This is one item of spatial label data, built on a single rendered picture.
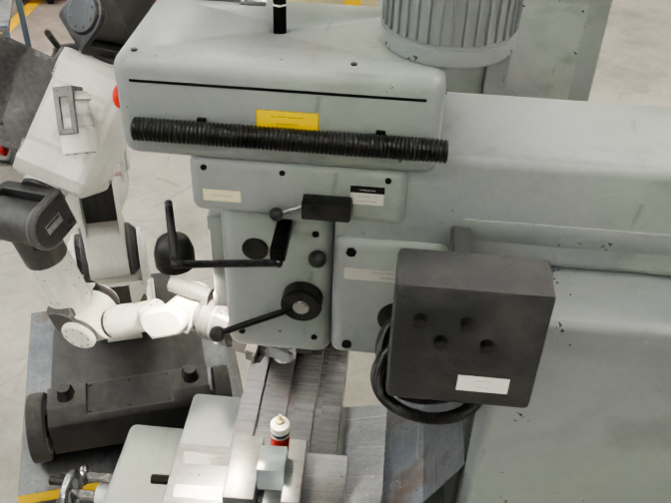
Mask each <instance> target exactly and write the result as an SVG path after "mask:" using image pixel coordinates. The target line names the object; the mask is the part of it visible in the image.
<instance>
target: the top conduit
mask: <svg viewBox="0 0 671 503"><path fill-rule="evenodd" d="M130 134H131V138H132V139H133V140H134V141H137V140H138V141H142V142H144V141H146V142H149V141H150V142H153V141H154V142H155V143H156V142H159V143H161V142H162V143H165V142H166V143H167V144H169V143H171V144H173V143H175V144H178V143H179V144H182V143H183V144H184V145H185V144H187V145H190V144H191V145H194V144H195V145H196V146H198V145H200V146H201V145H204V146H206V145H208V146H212V147H213V146H216V147H218V146H220V147H222V146H224V147H225V148H226V147H229V148H230V147H233V148H235V147H237V148H241V149H242V148H245V149H247V148H249V149H254V150H255V149H258V150H259V149H262V150H264V149H266V150H271V151H272V150H274V151H276V150H278V151H279V152H280V151H283V152H284V151H287V152H289V151H291V152H293V151H295V152H296V153H297V152H300V153H301V152H304V153H312V154H314V153H316V154H318V153H320V154H321V155H322V154H325V155H326V154H329V155H331V154H333V155H335V154H337V155H338V156H339V155H342V156H343V155H346V156H348V155H350V156H355V157H356V156H358V157H363V158H364V157H367V158H368V157H371V158H373V157H375V158H380V159H381V158H384V159H386V158H388V159H393V160H394V159H397V160H399V159H401V160H403V159H405V160H406V161H407V160H410V161H411V160H414V161H416V160H418V161H423V162H424V161H427V162H435V163H437V162H439V163H444V164H445V163H446V162H447V156H448V139H446V140H444V139H441V140H440V139H435V138H433V139H431V138H428V139H427V138H422V137H420V138H418V137H415V138H414V137H411V138H410V137H405V136H403V137H401V136H398V137H397V136H392V135H390V136H388V135H386V134H385V131H382V130H376V132H375V134H373V135H371V134H368V135H367V134H362V133H360V134H358V133H355V134H354V133H351V134H350V133H349V132H347V133H345V132H343V133H342V132H337V131H335V132H333V131H330V132H329V131H324V130H322V131H320V130H318V131H316V130H313V131H312V130H307V129H305V130H303V129H300V130H299V129H295V128H292V129H291V128H288V129H287V128H282V127H280V128H278V127H275V128H274V127H271V128H270V127H269V126H267V127H265V126H263V127H261V126H253V125H250V126H249V125H246V126H245V125H240V124H238V125H236V124H233V125H232V124H227V123H226V124H224V123H222V124H220V123H217V124H216V123H213V124H212V123H211V122H210V123H207V118H200V117H198V118H197V122H195V121H193V122H191V121H188V122H187V121H186V120H185V121H184V122H183V121H182V120H180V121H178V120H176V121H175V120H170V119H168V120H166V119H163V120H162V119H159V120H158V119H157V118H156V119H153V118H151V119H150V118H147V119H146V118H144V117H143V118H141V117H139V118H137V117H134V118H133V119H132V121H131V125H130Z"/></svg>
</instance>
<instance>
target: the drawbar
mask: <svg viewBox="0 0 671 503"><path fill-rule="evenodd" d="M273 4H275V5H284V4H287V0H273ZM273 25H274V34H286V33H287V6H284V7H275V6H273Z"/></svg>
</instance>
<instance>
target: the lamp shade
mask: <svg viewBox="0 0 671 503"><path fill-rule="evenodd" d="M176 236H177V244H178V253H179V260H196V258H195V248H194V246H193V244H192V242H191V240H190V239H189V237H188V236H187V235H186V234H184V233H182V232H176ZM154 259H155V266H156V269H157V270H158V271H159V272H161V273H163V274H167V275H178V274H183V273H186V272H188V271H189V270H191V269H192V268H172V267H171V260H170V252H169V242H168V233H164V234H162V235H160V236H159V237H158V238H157V241H156V245H155V248H154Z"/></svg>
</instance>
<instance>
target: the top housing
mask: <svg viewBox="0 0 671 503"><path fill-rule="evenodd" d="M380 18H381V7H367V6H351V5H336V4H320V3H304V2H288V1H287V33H286V34H274V25H273V0H267V5H266V6H248V5H241V4H240V2H227V1H209V0H157V1H156V2H155V4H154V5H153V6H152V8H151V9H150V10H149V12H148V13H147V15H146V16H145V17H144V19H143V20H142V22H141V23H140V24H139V26H138V27H137V28H136V30H135V31H134V33H133V34H132V35H131V37H130V38H129V39H128V41H127V42H126V44H125V45H124V46H123V48H122V49H121V50H120V52H119V53H118V55H117V56H116V58H115V61H114V70H115V76H116V83H117V90H118V96H119V103H120V109H121V116H122V123H123V129H124V136H125V140H126V143H127V145H128V146H129V147H130V148H131V149H132V150H134V151H138V152H150V153H163V154H177V155H190V156H204V157H217V158H230V159H244V160H257V161H271V162H284V163H298V164H311V165H325V166H338V167H351V168H365V169H378V170H392V171H405V172H419V173H424V172H428V171H430V170H432V169H433V168H434V166H435V165H436V163H435V162H427V161H424V162H423V161H418V160H416V161H414V160H411V161H410V160H407V161H406V160H405V159H403V160H401V159H399V160H397V159H394V160H393V159H388V158H386V159H384V158H381V159H380V158H375V157H373V158H371V157H368V158H367V157H364V158H363V157H358V156H356V157H355V156H350V155H348V156H346V155H343V156H342V155H339V156H338V155H337V154H335V155H333V154H331V155H329V154H326V155H325V154H322V155H321V154H320V153H318V154H316V153H314V154H312V153H304V152H301V153H300V152H297V153H296V152H295V151H293V152H291V151H289V152H287V151H284V152H283V151H280V152H279V151H278V150H276V151H274V150H272V151H271V150H266V149H264V150H262V149H259V150H258V149H255V150H254V149H249V148H247V149H245V148H242V149H241V148H237V147H235V148H233V147H230V148H229V147H226V148H225V147H224V146H222V147H220V146H218V147H216V146H213V147H212V146H208V145H206V146H204V145H201V146H200V145H198V146H196V145H195V144H194V145H191V144H190V145H187V144H185V145H184V144H183V143H182V144H179V143H178V144H175V143H173V144H171V143H169V144H167V143H166V142H165V143H162V142H161V143H159V142H156V143H155V142H154V141H153V142H150V141H149V142H146V141H144V142H142V141H138V140H137V141H134V140H133V139H132V138H131V134H130V125H131V121H132V119H133V118H134V117H137V118H139V117H141V118H143V117H144V118H146V119H147V118H150V119H151V118H153V119H156V118H157V119H158V120H159V119H162V120H163V119H166V120H168V119H170V120H175V121H176V120H178V121H180V120H182V121H183V122H184V121H185V120H186V121H187V122H188V121H191V122H193V121H195V122H197V118H198V117H200V118H207V123H210V122H211V123H212V124H213V123H216V124H217V123H220V124H222V123H224V124H226V123H227V124H232V125H233V124H236V125H238V124H240V125H245V126H246V125H249V126H250V125H253V126H261V127H263V126H265V127H267V126H269V127H270V128H271V127H274V128H275V127H278V128H280V127H282V128H287V129H288V128H291V129H292V128H295V129H299V130H300V129H303V130H305V129H307V130H312V131H313V130H316V131H318V130H320V131H322V130H324V131H329V132H330V131H333V132H335V131H337V132H342V133H343V132H345V133H347V132H349V133H350V134H351V133H354V134H355V133H358V134H360V133H362V134H367V135H368V134H371V135H373V134H375V132H376V130H382V131H385V134H386V135H388V136H390V135H392V136H397V137H398V136H401V137H403V136H405V137H410V138H411V137H414V138H415V137H418V138H420V137H422V138H427V139H428V138H431V139H433V138H435V139H440V134H441V126H442V118H443V109H444V101H445V95H446V68H437V67H431V66H426V65H421V64H418V63H414V62H411V61H408V60H406V59H403V58H401V57H399V56H397V55H395V54H394V53H392V52H391V51H390V50H388V49H387V48H386V47H385V46H384V45H383V43H382V42H381V40H380V37H379V31H380Z"/></svg>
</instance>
